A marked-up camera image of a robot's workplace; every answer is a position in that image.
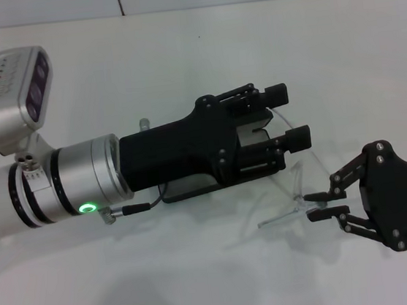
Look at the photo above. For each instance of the clear white glasses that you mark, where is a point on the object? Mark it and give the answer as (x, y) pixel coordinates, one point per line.
(297, 182)

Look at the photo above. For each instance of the silver connector stub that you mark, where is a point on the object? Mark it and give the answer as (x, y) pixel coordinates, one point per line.
(144, 124)

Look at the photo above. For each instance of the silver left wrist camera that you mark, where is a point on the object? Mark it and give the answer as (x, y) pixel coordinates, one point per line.
(0, 109)

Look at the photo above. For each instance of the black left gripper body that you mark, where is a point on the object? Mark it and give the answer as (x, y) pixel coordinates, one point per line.
(174, 152)

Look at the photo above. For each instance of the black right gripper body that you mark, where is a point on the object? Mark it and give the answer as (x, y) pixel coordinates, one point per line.
(395, 193)

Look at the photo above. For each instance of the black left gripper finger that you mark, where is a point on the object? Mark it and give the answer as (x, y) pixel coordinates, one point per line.
(276, 94)

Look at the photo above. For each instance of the black glasses case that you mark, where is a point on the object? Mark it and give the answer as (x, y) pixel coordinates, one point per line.
(189, 191)

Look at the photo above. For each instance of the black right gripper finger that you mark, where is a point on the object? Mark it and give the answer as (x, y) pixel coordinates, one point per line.
(297, 140)
(346, 178)
(328, 213)

